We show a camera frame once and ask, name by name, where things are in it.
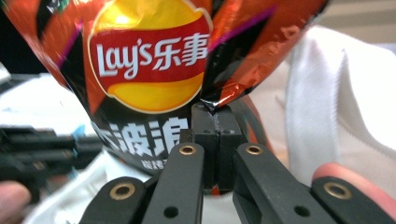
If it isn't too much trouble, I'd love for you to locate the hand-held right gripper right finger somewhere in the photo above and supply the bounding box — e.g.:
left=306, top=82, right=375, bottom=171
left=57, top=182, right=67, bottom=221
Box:
left=218, top=105, right=336, bottom=224

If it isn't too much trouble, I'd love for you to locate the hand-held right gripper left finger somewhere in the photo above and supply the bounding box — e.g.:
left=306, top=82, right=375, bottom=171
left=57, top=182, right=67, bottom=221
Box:
left=141, top=102, right=219, bottom=224

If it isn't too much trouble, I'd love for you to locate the white patterned tote bag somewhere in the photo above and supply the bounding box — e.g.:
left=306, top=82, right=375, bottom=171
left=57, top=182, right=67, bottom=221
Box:
left=21, top=26, right=396, bottom=224

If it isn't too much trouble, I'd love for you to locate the red and black chips packet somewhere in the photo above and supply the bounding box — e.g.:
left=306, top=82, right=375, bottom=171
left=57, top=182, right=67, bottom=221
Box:
left=1, top=0, right=330, bottom=177

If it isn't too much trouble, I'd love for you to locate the white table mat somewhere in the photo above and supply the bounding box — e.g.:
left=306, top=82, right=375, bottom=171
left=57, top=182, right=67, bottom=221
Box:
left=0, top=73, right=92, bottom=135

